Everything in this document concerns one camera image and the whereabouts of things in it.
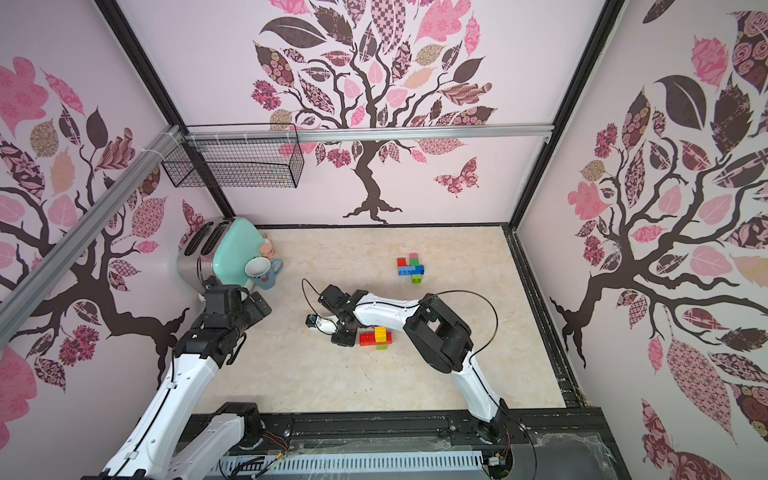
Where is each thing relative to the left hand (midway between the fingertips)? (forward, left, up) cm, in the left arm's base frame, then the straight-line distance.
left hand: (251, 313), depth 80 cm
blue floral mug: (+18, +3, -5) cm, 19 cm away
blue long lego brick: (+23, -46, -12) cm, 52 cm away
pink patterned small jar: (+27, +4, -5) cm, 27 cm away
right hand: (+1, -22, -14) cm, 26 cm away
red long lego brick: (-4, -32, -10) cm, 33 cm away
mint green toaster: (+21, +15, +4) cm, 26 cm away
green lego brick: (+27, -47, -12) cm, 56 cm away
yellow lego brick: (-4, -35, -5) cm, 36 cm away
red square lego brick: (+27, -42, -12) cm, 52 cm away
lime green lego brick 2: (+20, -48, -13) cm, 53 cm away
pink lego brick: (+31, -47, -14) cm, 58 cm away
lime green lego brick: (-4, -36, -15) cm, 39 cm away
